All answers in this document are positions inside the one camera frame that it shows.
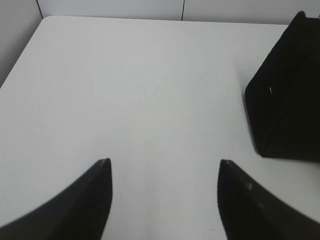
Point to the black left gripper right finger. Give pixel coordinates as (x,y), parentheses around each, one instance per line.
(248,211)

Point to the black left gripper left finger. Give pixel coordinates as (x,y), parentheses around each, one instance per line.
(79,212)

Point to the black canvas tote bag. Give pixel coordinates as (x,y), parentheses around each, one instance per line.
(283,97)

